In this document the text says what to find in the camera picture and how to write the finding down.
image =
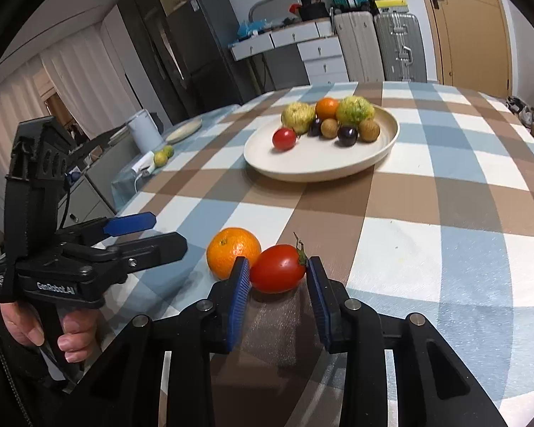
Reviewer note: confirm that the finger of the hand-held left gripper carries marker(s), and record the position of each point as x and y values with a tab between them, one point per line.
129	224
155	249

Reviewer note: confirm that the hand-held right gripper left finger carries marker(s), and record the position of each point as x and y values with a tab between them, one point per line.
238	302

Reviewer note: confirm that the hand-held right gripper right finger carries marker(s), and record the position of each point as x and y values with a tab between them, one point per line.
318	302

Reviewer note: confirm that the oblong red tomato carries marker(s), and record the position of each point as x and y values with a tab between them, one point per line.
278	269

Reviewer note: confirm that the orange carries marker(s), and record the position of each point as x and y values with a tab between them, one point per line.
231	249
327	107

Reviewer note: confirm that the cream round plate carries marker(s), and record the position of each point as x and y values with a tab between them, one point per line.
320	164

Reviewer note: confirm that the round red tomato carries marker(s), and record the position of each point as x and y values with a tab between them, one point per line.
285	138

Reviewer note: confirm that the dark purple plum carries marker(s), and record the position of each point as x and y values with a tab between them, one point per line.
315	128
347	135

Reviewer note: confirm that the brown kiwi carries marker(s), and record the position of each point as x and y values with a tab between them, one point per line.
329	128

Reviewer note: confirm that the brown longan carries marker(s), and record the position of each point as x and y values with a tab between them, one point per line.
369	130

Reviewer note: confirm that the person's left hand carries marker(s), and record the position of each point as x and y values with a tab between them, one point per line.
78	333

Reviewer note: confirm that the grey low cabinet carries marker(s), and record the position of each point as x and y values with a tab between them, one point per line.
93	195

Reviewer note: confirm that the white power adapter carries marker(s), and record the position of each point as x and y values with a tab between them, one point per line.
143	163

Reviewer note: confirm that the small green citrus fruit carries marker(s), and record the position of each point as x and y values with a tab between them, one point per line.
169	150
160	159

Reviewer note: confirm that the white cylindrical appliance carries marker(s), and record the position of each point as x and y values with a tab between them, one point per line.
143	131

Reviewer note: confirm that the small wooden plate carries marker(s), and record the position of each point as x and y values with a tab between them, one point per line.
184	130

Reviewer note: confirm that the white curtain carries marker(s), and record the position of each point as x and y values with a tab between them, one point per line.
71	80

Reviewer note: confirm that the brown blue checked tablecloth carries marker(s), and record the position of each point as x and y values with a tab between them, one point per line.
427	187

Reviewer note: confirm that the dark grey refrigerator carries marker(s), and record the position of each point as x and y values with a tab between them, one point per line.
209	53

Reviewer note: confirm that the dark tall cabinet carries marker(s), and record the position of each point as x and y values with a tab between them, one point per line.
147	31

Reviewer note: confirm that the white drawer cabinet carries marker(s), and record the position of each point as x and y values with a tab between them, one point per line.
325	60

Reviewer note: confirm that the white desk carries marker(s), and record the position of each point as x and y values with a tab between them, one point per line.
289	35

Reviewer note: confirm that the beige suitcase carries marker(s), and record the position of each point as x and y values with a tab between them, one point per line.
358	46

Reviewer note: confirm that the silver suitcase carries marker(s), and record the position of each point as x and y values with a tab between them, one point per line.
400	46

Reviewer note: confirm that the loose shoes by door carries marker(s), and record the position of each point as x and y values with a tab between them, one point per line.
532	115

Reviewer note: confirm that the yellow black box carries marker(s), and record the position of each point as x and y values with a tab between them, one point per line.
389	5

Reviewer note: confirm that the wooden door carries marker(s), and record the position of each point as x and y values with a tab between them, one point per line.
467	26

